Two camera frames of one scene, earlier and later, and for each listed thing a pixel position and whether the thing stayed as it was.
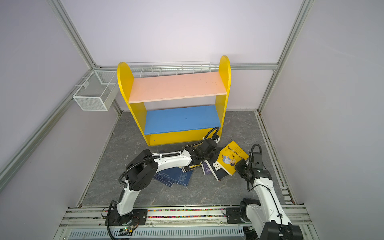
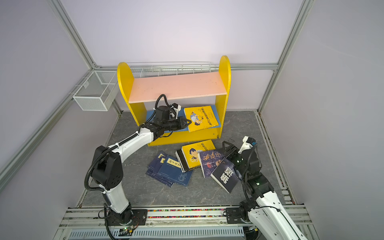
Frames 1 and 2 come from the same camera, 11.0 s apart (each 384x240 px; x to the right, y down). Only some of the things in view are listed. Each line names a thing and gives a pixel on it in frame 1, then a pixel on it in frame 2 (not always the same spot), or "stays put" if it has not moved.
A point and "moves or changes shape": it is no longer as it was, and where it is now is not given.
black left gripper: [216, 154] -> [180, 120]
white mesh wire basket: [100, 91] stays put
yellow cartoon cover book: [229, 156] moves or changes shape
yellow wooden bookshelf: [174, 125] stays put
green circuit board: [125, 231] stays put
